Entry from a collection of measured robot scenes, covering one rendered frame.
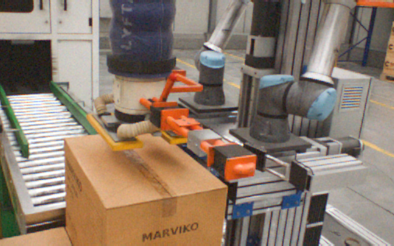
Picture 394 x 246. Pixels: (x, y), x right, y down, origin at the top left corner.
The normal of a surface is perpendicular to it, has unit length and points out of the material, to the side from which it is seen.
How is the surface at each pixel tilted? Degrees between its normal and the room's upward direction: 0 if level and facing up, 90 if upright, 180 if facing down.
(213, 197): 90
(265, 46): 90
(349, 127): 90
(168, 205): 90
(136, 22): 109
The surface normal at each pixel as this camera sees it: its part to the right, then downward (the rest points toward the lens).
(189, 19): 0.42, 0.30
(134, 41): -0.12, 0.03
